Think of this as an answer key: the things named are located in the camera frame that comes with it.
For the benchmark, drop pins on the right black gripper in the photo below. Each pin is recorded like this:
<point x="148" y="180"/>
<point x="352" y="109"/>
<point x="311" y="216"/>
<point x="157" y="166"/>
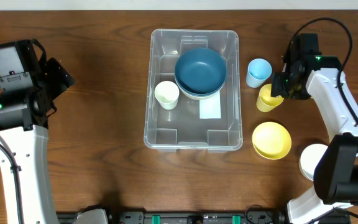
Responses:
<point x="278" y="87"/>

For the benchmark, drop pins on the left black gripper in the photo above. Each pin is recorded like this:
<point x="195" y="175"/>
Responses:
<point x="60" y="74"/>

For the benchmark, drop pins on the yellow cup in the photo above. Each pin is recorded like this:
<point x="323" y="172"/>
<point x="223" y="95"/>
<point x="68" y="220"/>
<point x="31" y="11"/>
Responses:
<point x="265" y="102"/>

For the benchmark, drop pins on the dark blue bowl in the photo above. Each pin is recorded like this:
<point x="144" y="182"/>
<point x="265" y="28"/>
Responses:
<point x="200" y="64"/>
<point x="201" y="87"/>

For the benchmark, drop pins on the cream green bowl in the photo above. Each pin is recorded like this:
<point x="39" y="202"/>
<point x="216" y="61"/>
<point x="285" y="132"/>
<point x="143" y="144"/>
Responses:
<point x="198" y="97"/>

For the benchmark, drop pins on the cream white cup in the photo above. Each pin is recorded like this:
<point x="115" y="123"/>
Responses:
<point x="167" y="94"/>

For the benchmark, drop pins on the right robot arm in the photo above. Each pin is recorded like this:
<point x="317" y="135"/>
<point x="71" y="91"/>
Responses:
<point x="309" y="74"/>

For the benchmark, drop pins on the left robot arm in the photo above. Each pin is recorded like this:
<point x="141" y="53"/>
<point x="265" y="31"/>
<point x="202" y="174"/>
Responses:
<point x="23" y="162"/>

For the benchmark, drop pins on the light blue cup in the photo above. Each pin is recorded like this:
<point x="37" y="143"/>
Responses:
<point x="258" y="71"/>

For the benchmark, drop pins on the yellow small bowl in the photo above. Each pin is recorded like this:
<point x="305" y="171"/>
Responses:
<point x="271" y="140"/>

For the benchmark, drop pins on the white small bowl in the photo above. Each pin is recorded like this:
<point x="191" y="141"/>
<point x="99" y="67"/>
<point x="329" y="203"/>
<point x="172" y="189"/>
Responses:
<point x="310" y="158"/>

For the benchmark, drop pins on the white label in bin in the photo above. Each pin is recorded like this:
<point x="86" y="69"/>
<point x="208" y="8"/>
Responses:
<point x="211" y="108"/>

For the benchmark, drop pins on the clear plastic storage bin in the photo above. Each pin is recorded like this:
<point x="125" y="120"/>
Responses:
<point x="181" y="127"/>

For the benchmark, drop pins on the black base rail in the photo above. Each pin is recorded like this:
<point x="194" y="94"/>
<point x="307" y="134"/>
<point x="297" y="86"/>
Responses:
<point x="251" y="215"/>

